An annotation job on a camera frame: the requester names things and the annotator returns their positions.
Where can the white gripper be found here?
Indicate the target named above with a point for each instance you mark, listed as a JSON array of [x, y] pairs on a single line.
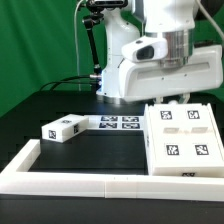
[[143, 81]]

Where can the white cabinet body box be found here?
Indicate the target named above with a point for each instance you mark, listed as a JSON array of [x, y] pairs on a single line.
[[182, 140]]

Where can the white cabinet top block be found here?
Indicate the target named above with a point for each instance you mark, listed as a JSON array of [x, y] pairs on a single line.
[[65, 128]]

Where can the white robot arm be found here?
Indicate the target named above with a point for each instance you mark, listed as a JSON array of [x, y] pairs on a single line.
[[128, 20]]

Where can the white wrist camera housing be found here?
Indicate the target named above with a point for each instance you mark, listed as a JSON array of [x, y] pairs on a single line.
[[145, 49]]

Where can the white fiducial marker base plate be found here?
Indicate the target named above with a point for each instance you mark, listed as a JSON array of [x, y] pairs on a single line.
[[115, 122]]

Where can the black articulated camera mount arm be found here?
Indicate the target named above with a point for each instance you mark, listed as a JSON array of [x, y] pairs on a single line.
[[93, 43]]

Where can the white U-shaped border frame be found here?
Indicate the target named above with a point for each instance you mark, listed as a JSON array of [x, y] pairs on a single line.
[[17, 178]]

